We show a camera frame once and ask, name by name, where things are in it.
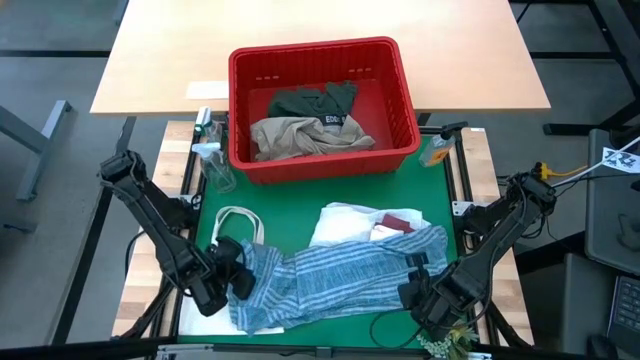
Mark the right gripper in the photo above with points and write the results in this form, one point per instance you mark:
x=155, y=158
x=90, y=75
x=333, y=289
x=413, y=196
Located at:
x=440, y=300

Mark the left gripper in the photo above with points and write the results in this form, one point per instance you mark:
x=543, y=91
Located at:
x=217, y=280

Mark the maroon garment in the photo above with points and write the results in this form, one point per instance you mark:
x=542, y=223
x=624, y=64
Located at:
x=397, y=222

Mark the light blue garment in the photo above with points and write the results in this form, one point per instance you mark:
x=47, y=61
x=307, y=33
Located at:
x=340, y=275

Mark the white linen shirt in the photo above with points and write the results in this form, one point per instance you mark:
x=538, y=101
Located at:
x=345, y=222

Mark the beige garment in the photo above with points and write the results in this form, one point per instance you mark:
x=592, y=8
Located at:
x=300, y=137

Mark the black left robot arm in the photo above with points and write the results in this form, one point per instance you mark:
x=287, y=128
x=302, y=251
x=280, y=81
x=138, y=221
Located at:
x=160, y=225

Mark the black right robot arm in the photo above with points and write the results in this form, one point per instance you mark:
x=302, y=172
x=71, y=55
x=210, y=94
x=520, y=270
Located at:
x=505, y=225

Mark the red plastic laundry bin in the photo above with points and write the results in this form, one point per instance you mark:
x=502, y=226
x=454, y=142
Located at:
x=395, y=125

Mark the white canvas tote bag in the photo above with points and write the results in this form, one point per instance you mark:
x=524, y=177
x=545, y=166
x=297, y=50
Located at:
x=200, y=322

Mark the green table mat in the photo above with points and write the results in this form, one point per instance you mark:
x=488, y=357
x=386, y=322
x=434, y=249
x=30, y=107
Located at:
x=310, y=200

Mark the clear spray bottle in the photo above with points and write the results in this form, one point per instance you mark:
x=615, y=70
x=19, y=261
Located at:
x=217, y=167

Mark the dark green garment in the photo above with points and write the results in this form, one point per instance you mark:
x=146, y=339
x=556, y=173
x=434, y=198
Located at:
x=305, y=102

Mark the black computer mouse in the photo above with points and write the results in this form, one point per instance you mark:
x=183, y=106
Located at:
x=602, y=347

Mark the grey cabinet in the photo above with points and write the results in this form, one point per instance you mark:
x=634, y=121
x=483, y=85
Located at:
x=610, y=215

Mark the dark keyboard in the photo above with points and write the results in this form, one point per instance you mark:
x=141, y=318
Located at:
x=627, y=310

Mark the light wooden desk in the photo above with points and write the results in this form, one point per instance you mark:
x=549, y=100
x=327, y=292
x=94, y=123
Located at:
x=175, y=40

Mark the grey metal table leg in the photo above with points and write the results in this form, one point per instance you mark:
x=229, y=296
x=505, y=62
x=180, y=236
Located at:
x=35, y=142

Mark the white paper fiducial tag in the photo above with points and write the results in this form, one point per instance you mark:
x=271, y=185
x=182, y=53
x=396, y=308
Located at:
x=620, y=160

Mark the silver camera mount bar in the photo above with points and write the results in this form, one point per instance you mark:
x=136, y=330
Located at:
x=200, y=352

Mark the black aluminium table frame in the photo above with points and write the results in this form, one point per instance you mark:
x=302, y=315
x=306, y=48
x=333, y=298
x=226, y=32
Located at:
x=462, y=170

